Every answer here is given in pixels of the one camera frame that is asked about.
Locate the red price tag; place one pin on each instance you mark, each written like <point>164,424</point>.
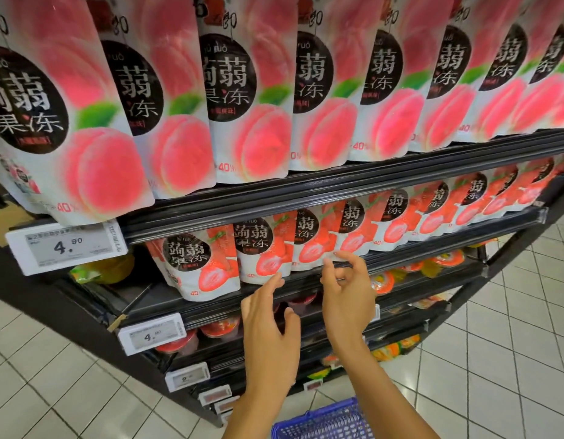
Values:
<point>227,405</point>
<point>314,385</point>

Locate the black low shelf rack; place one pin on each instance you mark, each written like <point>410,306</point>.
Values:
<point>309,192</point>

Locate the tan cardboard strip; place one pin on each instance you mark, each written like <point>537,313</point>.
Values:
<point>7,224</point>

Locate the person's left hand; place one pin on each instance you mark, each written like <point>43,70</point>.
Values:
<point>268,352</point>

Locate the person's right forearm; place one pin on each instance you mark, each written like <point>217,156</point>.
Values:
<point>387,402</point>

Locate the row of strawberry jelly packs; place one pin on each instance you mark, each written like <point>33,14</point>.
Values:
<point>204,265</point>

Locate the row of pink jelly packs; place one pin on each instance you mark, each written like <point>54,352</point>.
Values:
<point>263,109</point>

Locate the person's right hand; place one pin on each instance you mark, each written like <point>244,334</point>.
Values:
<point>350,310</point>

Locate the blue plastic shopping basket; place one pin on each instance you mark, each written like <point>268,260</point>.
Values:
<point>327,422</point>

